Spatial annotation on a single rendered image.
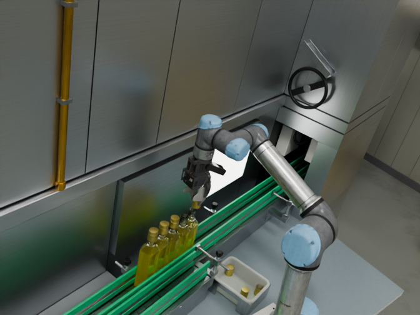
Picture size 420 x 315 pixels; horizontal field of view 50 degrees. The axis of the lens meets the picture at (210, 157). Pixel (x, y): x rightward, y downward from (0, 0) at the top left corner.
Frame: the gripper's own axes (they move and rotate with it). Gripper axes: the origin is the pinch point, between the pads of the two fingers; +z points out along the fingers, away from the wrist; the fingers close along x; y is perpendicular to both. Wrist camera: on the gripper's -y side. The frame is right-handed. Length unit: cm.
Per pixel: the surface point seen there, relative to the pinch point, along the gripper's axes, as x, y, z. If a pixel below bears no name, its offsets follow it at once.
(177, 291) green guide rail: 15.1, 14.6, 28.1
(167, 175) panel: -13.3, 5.3, -3.5
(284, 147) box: -35, -96, 18
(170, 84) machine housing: -15.2, 9.8, -41.6
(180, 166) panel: -14.9, -1.6, -5.1
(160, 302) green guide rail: 17.3, 24.0, 26.5
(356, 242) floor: -16, -211, 125
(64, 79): -3, 53, -53
